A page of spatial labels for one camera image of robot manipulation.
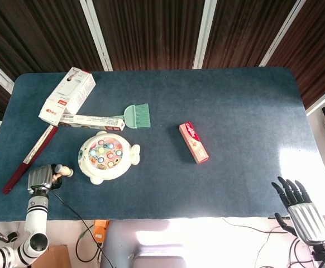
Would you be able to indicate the orange tool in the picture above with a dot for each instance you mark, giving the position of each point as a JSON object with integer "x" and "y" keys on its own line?
{"x": 99, "y": 230}

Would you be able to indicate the pink toothpaste box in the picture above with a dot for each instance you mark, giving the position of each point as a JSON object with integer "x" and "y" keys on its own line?
{"x": 193, "y": 141}

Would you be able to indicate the green silicone brush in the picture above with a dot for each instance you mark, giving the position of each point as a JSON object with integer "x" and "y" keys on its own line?
{"x": 136, "y": 115}

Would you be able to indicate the long white printed box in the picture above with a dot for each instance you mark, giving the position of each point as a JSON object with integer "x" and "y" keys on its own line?
{"x": 91, "y": 123}

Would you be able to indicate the long dark red box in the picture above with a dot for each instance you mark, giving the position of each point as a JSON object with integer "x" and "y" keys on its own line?
{"x": 29, "y": 159}

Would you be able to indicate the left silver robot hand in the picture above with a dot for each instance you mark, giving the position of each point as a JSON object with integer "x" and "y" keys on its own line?
{"x": 41, "y": 180}

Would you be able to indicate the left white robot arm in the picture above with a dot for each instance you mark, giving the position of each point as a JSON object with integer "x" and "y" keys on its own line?
{"x": 29, "y": 231}

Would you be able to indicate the white whack-a-mole toy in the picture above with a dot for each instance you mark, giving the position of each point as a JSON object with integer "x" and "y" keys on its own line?
{"x": 109, "y": 157}

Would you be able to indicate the cardboard box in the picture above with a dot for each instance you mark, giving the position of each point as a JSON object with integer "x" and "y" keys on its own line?
{"x": 55, "y": 257}

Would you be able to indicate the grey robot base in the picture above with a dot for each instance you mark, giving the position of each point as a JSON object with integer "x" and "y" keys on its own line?
{"x": 151, "y": 251}

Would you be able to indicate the large white product box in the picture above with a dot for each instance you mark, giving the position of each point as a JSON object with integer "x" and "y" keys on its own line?
{"x": 67, "y": 96}

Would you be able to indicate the blue table cloth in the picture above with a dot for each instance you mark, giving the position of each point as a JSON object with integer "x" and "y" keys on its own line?
{"x": 162, "y": 145}

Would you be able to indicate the small wooden toy mallet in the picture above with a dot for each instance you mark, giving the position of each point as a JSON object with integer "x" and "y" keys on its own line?
{"x": 62, "y": 171}

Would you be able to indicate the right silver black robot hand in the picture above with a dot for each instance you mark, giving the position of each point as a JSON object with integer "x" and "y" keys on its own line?
{"x": 302, "y": 212}

